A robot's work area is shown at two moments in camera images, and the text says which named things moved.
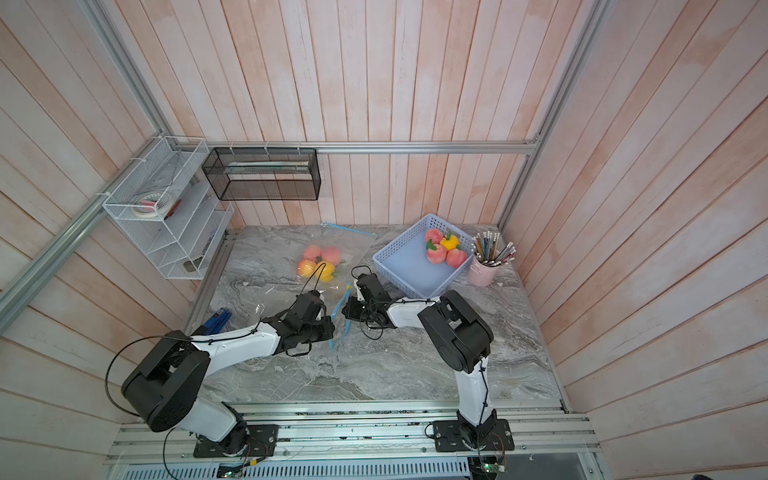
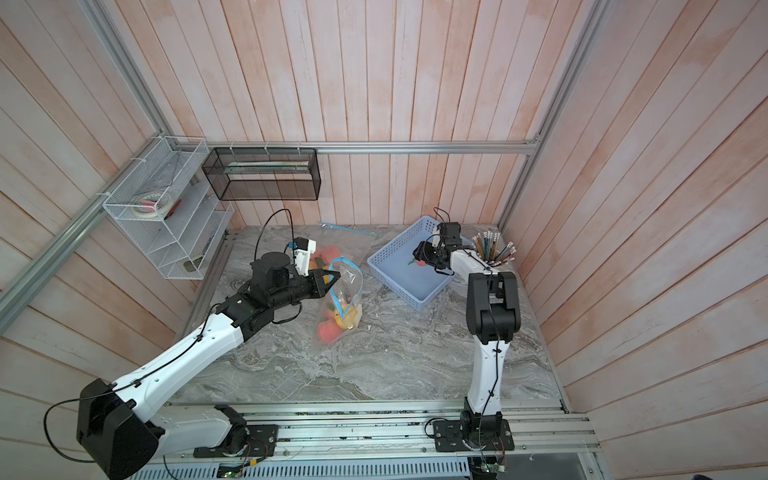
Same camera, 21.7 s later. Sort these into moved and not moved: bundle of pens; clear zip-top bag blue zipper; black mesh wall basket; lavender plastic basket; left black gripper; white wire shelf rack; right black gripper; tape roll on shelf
Moved: clear zip-top bag blue zipper; right black gripper; left black gripper
Not moved: bundle of pens; tape roll on shelf; black mesh wall basket; lavender plastic basket; white wire shelf rack
